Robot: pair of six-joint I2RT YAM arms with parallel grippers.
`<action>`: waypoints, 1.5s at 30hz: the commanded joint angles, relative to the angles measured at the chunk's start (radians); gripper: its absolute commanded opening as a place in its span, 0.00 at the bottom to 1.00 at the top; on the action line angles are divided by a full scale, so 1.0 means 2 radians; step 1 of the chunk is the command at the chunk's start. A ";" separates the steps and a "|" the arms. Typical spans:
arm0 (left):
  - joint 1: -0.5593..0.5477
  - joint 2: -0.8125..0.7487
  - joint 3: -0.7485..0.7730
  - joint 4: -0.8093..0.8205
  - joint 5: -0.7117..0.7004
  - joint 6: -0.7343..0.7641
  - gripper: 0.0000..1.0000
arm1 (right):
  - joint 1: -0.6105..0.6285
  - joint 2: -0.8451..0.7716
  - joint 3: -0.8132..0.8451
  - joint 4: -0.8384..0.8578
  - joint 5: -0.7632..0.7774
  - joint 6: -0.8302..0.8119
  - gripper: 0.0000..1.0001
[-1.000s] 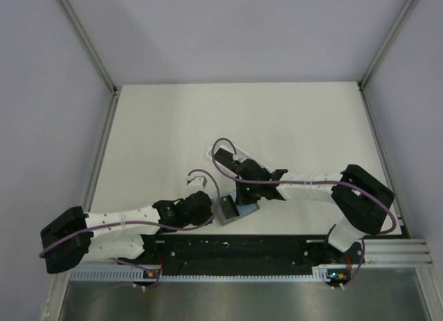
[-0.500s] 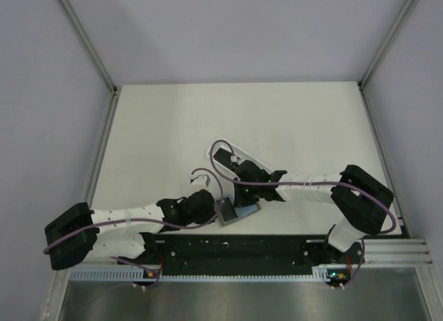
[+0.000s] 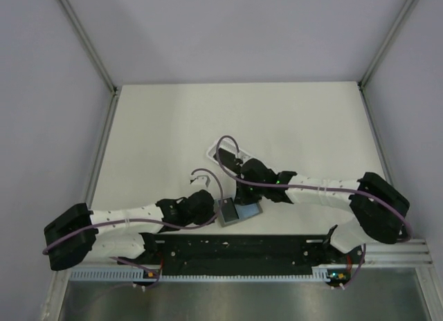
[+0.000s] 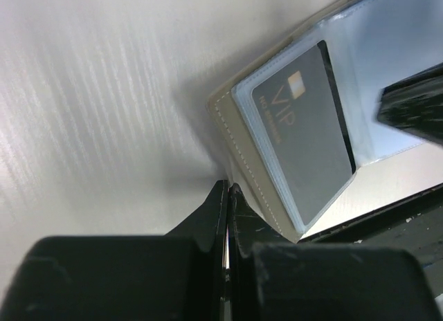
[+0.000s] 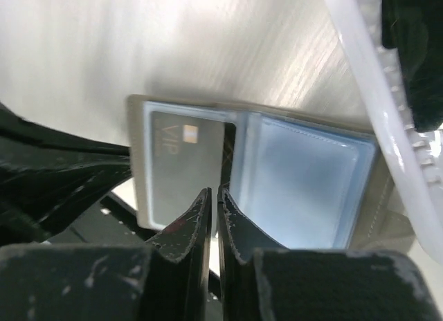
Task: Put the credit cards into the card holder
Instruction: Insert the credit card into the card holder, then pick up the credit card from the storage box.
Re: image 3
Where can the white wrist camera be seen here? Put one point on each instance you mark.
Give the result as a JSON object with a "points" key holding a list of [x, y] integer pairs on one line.
{"points": [[200, 180], [239, 160]]}

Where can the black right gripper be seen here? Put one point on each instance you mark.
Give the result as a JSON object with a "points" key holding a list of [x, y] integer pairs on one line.
{"points": [[241, 197]]}

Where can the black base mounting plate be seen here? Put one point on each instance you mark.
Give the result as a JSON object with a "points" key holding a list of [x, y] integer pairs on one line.
{"points": [[242, 254]]}

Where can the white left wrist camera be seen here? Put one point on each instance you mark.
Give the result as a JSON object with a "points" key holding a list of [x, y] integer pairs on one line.
{"points": [[200, 180]]}

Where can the aluminium frame rail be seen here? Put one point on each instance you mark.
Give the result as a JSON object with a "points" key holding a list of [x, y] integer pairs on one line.
{"points": [[406, 253]]}

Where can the black cards in tray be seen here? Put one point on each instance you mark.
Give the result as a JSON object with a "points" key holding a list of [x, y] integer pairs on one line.
{"points": [[227, 159]]}

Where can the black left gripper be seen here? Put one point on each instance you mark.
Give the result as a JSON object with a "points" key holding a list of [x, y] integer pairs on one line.
{"points": [[209, 216]]}

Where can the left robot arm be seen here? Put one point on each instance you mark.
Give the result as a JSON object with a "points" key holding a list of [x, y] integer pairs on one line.
{"points": [[84, 235]]}

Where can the grey leather card holder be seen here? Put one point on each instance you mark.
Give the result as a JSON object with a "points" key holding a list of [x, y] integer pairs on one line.
{"points": [[245, 212]]}

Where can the black VIP credit card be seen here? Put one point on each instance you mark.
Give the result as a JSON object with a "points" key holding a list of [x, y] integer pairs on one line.
{"points": [[228, 210]]}

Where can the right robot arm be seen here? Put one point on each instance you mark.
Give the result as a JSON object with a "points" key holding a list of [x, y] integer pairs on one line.
{"points": [[378, 209]]}

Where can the white plastic tray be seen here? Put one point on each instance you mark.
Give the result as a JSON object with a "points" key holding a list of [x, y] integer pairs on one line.
{"points": [[230, 145]]}

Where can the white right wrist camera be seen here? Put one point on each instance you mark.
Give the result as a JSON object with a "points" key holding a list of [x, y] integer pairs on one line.
{"points": [[239, 160]]}

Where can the grey slotted cable duct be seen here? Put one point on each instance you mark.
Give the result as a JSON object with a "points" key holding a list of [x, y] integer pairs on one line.
{"points": [[116, 274]]}

